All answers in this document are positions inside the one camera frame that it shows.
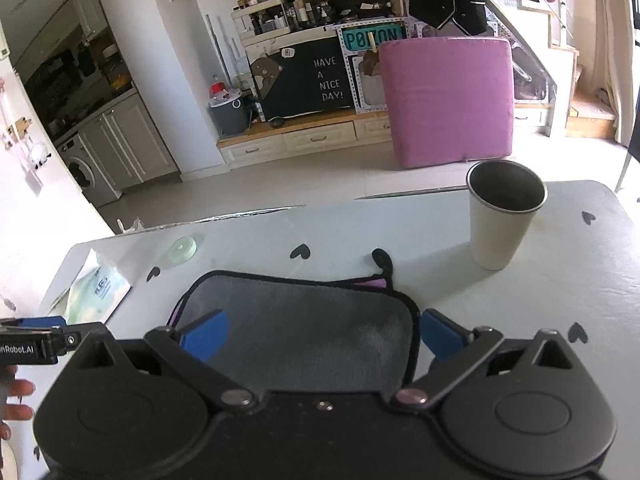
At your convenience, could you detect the black chair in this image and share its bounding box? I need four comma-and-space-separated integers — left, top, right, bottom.
615, 110, 640, 193

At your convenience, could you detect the white heart-print table cover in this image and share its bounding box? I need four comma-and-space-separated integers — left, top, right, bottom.
30, 180, 640, 480

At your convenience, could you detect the dark grey trash bin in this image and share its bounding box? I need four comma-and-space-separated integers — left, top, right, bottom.
209, 94, 251, 137

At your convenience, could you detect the washing machine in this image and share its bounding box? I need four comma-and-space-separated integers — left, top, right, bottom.
55, 132, 121, 208

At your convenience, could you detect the wet wipes packet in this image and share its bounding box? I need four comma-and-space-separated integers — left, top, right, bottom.
52, 249, 133, 326

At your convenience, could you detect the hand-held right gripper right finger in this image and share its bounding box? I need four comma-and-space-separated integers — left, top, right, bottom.
391, 308, 583, 411

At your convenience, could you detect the storage rack with bottles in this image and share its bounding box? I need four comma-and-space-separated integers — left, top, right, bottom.
231, 0, 301, 36

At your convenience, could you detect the wooden platform with drawers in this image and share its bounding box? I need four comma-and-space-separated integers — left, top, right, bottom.
216, 110, 548, 165

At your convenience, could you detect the teal plate sign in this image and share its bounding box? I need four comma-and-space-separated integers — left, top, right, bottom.
341, 25, 405, 53

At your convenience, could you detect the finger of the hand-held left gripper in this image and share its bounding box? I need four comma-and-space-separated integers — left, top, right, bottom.
0, 315, 68, 336

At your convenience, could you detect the cream kitchen cabinet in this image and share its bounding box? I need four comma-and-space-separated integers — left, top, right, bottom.
77, 87, 180, 191

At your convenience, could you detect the pink chair back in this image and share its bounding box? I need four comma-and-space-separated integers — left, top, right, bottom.
377, 36, 516, 170

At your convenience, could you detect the black printed cabinet cover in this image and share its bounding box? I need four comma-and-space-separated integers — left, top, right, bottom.
247, 30, 356, 121

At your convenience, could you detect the person's left hand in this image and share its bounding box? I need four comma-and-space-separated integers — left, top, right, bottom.
0, 364, 37, 423

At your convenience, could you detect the grey towel with black trim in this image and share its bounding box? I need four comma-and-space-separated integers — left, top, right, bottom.
170, 249, 422, 396

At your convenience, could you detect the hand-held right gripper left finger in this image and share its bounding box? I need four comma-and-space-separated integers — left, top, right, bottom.
65, 308, 258, 411

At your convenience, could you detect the white refrigerator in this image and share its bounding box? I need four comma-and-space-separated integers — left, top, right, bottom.
0, 25, 116, 311

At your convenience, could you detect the translucent green round disc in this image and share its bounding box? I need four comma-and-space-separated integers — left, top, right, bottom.
167, 236, 198, 265

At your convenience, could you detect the white metal-rimmed cup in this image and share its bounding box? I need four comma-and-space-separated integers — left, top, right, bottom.
466, 161, 548, 271

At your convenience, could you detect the staircase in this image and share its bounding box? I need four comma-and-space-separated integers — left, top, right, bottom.
480, 0, 626, 141

